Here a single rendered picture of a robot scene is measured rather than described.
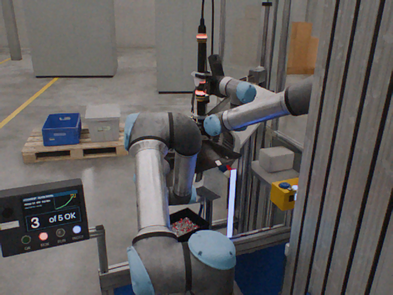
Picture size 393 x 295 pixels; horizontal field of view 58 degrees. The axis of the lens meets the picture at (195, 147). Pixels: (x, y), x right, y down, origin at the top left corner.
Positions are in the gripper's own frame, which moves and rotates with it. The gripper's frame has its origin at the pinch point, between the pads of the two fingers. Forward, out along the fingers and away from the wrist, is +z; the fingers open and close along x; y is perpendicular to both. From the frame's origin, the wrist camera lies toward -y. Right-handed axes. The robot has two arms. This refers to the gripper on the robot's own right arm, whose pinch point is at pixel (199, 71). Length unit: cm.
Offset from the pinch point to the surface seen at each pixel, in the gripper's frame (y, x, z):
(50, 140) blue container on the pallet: 129, -24, 285
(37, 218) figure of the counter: 33, -78, -30
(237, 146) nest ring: 37.9, 19.6, -5.9
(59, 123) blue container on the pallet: 128, -1, 338
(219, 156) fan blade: 32.4, -2.8, -21.9
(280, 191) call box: 44, 14, -43
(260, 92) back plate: 16.1, 43.7, 6.9
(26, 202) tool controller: 28, -80, -29
